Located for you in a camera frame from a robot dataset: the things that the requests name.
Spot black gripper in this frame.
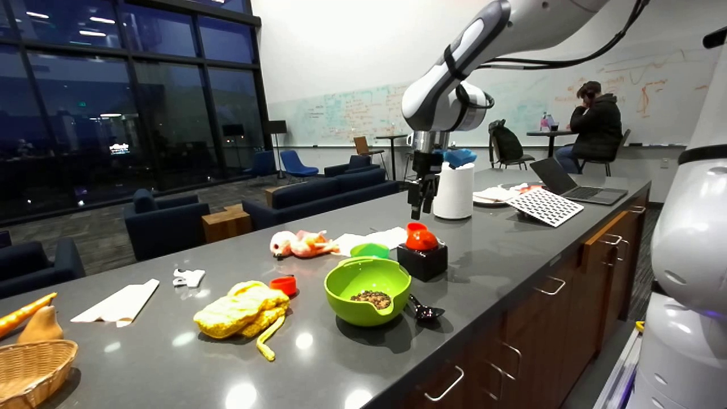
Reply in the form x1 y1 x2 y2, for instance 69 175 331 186
407 150 445 222

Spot big orange button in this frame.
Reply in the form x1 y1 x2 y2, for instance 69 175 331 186
404 220 442 255

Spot black button box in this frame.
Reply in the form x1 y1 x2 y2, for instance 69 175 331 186
395 241 451 284

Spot seated person in black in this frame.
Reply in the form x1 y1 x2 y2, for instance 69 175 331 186
554 78 624 176

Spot white paper towel roll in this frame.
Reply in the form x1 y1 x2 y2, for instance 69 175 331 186
432 161 477 222

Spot tall bar table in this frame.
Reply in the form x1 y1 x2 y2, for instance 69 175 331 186
376 131 411 181

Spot white cloth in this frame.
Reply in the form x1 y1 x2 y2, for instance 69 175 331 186
329 224 411 257

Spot small green lid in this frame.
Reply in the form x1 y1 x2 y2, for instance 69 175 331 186
348 241 395 261

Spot stack of white plates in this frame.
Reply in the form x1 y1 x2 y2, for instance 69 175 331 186
470 181 535 208

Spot wooden chair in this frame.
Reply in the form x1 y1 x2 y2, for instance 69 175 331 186
351 133 386 161

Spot dark blue sofa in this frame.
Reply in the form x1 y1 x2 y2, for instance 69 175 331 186
0 230 88 299
242 163 403 231

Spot green plastic bowl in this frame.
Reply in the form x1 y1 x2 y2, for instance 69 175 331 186
322 255 417 330

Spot black backpack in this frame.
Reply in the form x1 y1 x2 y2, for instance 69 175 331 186
487 115 535 170

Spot brown cereal pieces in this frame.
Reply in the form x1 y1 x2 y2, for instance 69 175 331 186
348 287 393 311

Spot black plastic clip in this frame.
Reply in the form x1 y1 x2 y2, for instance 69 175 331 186
410 295 448 330

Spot white computer keyboard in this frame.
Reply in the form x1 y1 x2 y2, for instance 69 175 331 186
509 184 587 230

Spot bright blue chair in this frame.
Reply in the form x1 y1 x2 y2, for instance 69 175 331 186
278 147 321 181

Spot dark round table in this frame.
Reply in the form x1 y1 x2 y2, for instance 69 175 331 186
524 126 580 158

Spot grey laptop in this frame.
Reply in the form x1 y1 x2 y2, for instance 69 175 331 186
528 153 629 208

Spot small red cup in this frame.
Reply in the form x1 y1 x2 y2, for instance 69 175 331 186
268 273 300 299

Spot dark wood counter cabinet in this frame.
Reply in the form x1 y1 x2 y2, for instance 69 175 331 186
373 178 654 409

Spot dark office chair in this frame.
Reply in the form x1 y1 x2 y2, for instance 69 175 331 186
602 126 634 178

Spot yellow plastic strip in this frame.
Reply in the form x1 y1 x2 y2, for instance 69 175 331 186
255 311 292 364

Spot crumpled white paper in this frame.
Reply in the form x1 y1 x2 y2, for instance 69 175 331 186
171 265 209 291

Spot blue armchair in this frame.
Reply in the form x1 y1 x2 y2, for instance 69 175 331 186
122 191 211 264

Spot tan cone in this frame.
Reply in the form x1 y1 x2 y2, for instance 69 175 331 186
17 301 69 345

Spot long wooden stick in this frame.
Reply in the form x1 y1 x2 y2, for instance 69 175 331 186
0 291 60 341

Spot wicker basket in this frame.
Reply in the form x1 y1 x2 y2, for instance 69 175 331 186
0 335 81 409

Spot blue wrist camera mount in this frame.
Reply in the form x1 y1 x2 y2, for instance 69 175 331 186
442 147 480 170

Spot orange measuring cup white handle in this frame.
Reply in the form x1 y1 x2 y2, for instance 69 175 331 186
268 227 339 261

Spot silver drawer handle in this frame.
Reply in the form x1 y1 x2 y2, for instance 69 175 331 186
487 341 528 402
535 275 571 299
423 364 468 403
601 231 632 252

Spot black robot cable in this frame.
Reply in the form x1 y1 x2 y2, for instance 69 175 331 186
481 0 654 73

